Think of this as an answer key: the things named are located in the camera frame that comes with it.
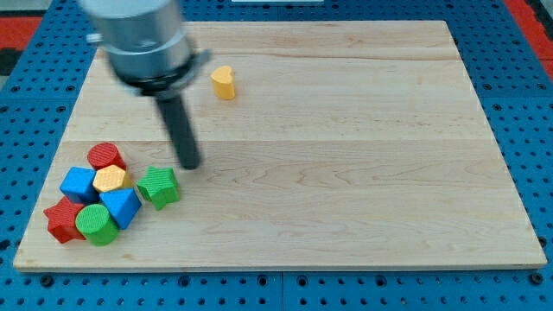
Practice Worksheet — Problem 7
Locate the red star block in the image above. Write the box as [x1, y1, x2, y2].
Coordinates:
[43, 196, 86, 244]

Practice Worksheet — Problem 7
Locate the green cylinder block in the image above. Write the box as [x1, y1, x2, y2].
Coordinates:
[75, 204, 118, 246]

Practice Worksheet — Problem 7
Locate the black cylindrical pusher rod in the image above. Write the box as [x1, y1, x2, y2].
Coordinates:
[155, 93, 201, 170]

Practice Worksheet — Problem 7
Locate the yellow heart block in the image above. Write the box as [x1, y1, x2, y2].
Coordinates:
[211, 66, 235, 100]

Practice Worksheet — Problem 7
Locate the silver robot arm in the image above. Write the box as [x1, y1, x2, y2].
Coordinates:
[78, 0, 211, 170]

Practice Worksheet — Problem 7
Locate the wooden board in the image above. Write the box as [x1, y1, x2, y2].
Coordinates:
[13, 21, 547, 273]

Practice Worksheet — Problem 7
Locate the yellow hexagon block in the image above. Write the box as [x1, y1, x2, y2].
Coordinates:
[92, 165, 133, 193]

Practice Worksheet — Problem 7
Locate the blue triangle block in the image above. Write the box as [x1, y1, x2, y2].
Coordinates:
[99, 188, 142, 230]

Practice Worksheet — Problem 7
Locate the green star block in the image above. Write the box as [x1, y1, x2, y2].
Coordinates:
[137, 166, 181, 211]

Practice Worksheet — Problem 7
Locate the blue cube block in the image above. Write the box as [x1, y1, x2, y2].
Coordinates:
[60, 167, 99, 203]

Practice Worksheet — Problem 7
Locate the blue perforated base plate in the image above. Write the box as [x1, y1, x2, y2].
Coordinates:
[1, 1, 552, 310]

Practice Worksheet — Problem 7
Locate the red cylinder block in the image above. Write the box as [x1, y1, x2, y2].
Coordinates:
[87, 143, 126, 170]

